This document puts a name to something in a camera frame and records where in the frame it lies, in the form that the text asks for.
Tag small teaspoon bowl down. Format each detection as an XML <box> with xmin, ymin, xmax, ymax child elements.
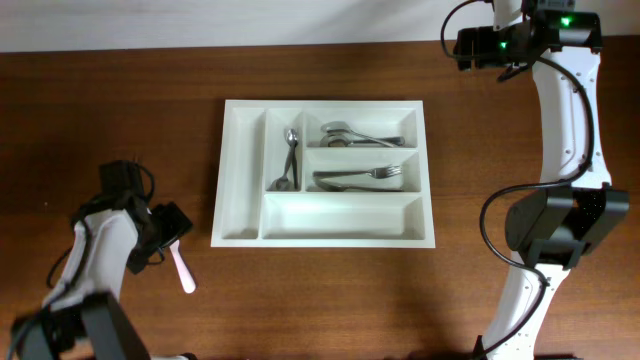
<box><xmin>268</xmin><ymin>145</ymin><xmax>295</xmax><ymax>191</ymax></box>

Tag small teaspoon bowl up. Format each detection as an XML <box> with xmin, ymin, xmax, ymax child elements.
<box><xmin>286</xmin><ymin>128</ymin><xmax>299</xmax><ymax>190</ymax></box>

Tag pink plastic knife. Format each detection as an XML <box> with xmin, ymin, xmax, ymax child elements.
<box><xmin>170</xmin><ymin>240</ymin><xmax>197</xmax><ymax>294</ymax></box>

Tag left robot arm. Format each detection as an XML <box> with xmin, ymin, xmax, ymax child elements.
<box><xmin>7</xmin><ymin>160</ymin><xmax>196</xmax><ymax>359</ymax></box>

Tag large metal spoon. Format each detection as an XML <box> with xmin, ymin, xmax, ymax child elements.
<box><xmin>321</xmin><ymin>121</ymin><xmax>377</xmax><ymax>140</ymax></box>
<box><xmin>320</xmin><ymin>134</ymin><xmax>405</xmax><ymax>147</ymax></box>

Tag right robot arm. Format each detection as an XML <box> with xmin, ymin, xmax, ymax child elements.
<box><xmin>444</xmin><ymin>1</ymin><xmax>630</xmax><ymax>359</ymax></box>

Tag metal fork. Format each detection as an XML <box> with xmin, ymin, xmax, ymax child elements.
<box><xmin>314</xmin><ymin>179</ymin><xmax>402</xmax><ymax>192</ymax></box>
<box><xmin>313</xmin><ymin>166</ymin><xmax>402</xmax><ymax>179</ymax></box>

